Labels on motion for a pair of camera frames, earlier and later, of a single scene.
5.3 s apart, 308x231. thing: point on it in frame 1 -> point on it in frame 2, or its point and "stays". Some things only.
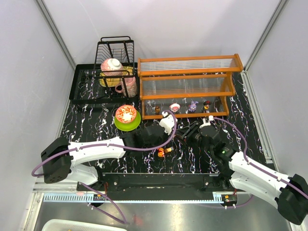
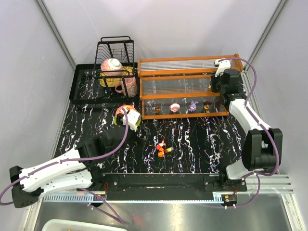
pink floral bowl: x=111 y=64 stays
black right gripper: x=192 y=134 -> x=215 y=80
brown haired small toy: x=157 y=110 stays
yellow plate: x=110 y=81 stays
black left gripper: x=162 y=134 -> x=121 y=120
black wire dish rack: x=115 y=60 stays
